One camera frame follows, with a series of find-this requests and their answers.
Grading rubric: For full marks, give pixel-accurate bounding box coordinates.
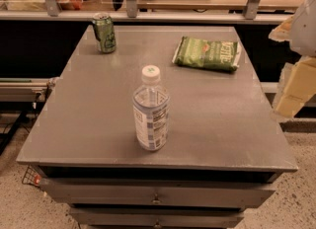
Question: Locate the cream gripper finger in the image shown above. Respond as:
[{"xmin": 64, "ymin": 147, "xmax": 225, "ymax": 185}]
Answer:
[
  {"xmin": 273, "ymin": 56, "xmax": 316, "ymax": 118},
  {"xmin": 269, "ymin": 16, "xmax": 293, "ymax": 42}
]

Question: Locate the green soda can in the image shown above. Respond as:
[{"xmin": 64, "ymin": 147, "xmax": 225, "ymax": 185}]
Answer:
[{"xmin": 93, "ymin": 13, "xmax": 117, "ymax": 53}]

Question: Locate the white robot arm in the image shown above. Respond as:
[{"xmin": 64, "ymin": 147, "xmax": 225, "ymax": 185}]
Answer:
[{"xmin": 269, "ymin": 0, "xmax": 316, "ymax": 118}]

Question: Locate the green chip bag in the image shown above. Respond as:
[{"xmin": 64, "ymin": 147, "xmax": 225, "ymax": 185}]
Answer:
[{"xmin": 172, "ymin": 37, "xmax": 241, "ymax": 72}]

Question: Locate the clear plastic water bottle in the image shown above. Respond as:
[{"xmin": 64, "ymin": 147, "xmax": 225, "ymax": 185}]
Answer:
[{"xmin": 132, "ymin": 65, "xmax": 170, "ymax": 151}]

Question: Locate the grey lower drawer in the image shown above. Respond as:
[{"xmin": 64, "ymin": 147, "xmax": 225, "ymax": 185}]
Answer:
[{"xmin": 70, "ymin": 208, "xmax": 244, "ymax": 229}]

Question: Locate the grey drawer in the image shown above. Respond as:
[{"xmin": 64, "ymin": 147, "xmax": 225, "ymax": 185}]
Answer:
[
  {"xmin": 70, "ymin": 208, "xmax": 244, "ymax": 229},
  {"xmin": 40, "ymin": 178, "xmax": 275, "ymax": 209}
]

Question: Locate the grey upper drawer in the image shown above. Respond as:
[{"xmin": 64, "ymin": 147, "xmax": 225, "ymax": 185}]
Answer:
[{"xmin": 40, "ymin": 178, "xmax": 275, "ymax": 209}]

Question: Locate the grey metal rail frame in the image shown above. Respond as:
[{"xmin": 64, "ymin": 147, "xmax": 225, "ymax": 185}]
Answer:
[{"xmin": 0, "ymin": 77, "xmax": 59, "ymax": 102}]

